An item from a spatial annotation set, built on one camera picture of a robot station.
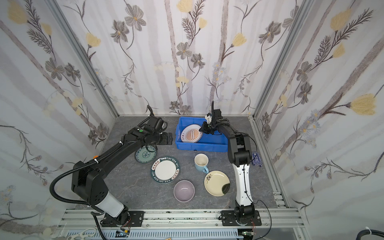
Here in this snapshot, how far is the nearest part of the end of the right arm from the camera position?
827mm

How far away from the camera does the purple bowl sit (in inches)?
31.1

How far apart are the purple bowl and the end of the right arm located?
343 mm
